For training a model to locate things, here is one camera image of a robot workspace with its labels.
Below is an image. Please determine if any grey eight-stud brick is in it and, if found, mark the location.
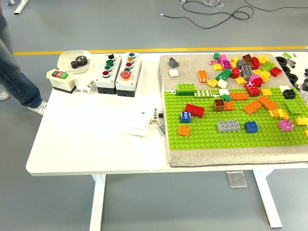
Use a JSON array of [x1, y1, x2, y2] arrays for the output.
[[217, 119, 241, 133]]

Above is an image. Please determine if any blue four-stud brick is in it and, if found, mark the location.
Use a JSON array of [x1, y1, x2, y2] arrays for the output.
[[244, 121, 259, 134], [180, 111, 193, 124]]

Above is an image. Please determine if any red eight-stud brick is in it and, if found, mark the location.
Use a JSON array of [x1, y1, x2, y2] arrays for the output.
[[184, 103, 205, 118], [244, 81, 262, 98]]

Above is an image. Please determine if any green tall eight-stud brick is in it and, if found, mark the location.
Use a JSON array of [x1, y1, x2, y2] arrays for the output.
[[176, 83, 196, 96]]

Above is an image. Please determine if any light green flat brick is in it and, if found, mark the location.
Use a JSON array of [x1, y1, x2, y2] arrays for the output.
[[193, 90, 214, 99]]

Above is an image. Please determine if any green studded baseplate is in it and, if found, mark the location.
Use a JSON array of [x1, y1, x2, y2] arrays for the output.
[[164, 87, 308, 150]]

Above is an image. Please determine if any orange eight-stud brick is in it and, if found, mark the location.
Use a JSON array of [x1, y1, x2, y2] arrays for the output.
[[243, 100, 263, 115], [197, 70, 209, 84], [229, 91, 249, 101], [256, 95, 279, 111]]

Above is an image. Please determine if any brown hollow brick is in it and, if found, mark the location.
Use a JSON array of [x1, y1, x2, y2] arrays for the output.
[[213, 98, 226, 112]]

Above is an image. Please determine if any dark green eight-stud brick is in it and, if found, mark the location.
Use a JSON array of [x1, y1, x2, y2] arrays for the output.
[[216, 68, 233, 81]]

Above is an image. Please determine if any grey hollow brick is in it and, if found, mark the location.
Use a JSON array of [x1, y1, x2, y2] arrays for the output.
[[241, 65, 254, 81]]

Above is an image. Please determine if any pink four-stud brick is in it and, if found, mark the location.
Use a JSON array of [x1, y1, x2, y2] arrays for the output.
[[278, 119, 295, 132]]

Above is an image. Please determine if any black brick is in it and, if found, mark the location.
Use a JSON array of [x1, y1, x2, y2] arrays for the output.
[[282, 89, 296, 100]]

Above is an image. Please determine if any light green studded plate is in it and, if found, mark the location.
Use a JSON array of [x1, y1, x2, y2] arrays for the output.
[[283, 98, 307, 116]]

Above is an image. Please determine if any white labelled tube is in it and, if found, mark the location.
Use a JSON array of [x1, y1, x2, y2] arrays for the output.
[[149, 107, 159, 126]]

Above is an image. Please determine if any clear printed plastic bag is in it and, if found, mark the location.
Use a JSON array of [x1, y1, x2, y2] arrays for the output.
[[155, 120, 168, 138]]

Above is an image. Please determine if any white paper sheet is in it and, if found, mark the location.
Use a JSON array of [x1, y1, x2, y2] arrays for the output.
[[117, 94, 170, 173]]

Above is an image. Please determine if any grey emergency-stop control box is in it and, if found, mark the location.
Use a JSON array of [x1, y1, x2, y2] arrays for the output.
[[115, 51, 142, 98]]

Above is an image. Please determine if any grey four-button control box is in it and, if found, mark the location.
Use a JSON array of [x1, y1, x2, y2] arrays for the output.
[[95, 53, 122, 94]]

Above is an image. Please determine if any grey-brown mat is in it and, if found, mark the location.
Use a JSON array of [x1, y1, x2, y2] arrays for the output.
[[159, 52, 308, 168]]

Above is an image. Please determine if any white pipe tee fitting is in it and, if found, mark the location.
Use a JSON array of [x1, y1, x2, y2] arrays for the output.
[[76, 77, 95, 95]]

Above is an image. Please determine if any black gear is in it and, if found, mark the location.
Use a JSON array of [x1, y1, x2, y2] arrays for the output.
[[75, 55, 89, 67], [70, 59, 84, 70]]

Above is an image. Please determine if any metal floor plate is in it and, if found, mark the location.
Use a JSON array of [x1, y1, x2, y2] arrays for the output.
[[226, 170, 248, 188]]

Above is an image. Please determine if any white bowl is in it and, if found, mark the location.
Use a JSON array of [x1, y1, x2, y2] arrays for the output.
[[56, 50, 91, 75]]

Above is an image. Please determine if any white table leg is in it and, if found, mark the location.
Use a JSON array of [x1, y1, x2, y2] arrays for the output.
[[252, 169, 283, 229], [89, 173, 106, 231]]

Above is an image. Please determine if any person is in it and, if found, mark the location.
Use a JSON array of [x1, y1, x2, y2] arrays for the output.
[[0, 0, 48, 116]]

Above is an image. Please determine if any white desk foot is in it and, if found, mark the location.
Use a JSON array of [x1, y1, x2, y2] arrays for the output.
[[7, 0, 27, 14]]

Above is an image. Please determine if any white wall switch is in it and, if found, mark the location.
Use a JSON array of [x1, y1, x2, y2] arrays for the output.
[[121, 109, 152, 137]]

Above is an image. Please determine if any cream red-green switch box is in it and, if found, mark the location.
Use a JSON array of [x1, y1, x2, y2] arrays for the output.
[[46, 68, 77, 94]]

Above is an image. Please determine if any black floor cable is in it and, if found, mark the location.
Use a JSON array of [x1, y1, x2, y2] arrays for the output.
[[160, 0, 308, 29]]

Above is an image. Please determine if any white floor cable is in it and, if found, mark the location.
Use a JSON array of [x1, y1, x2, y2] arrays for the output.
[[203, 0, 224, 7]]

